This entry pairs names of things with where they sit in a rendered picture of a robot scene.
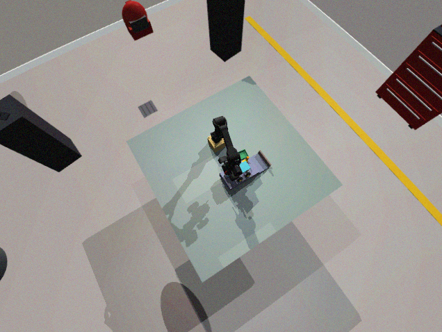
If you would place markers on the small teal trolley with black wheels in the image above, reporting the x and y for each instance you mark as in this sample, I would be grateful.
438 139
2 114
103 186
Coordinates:
245 168

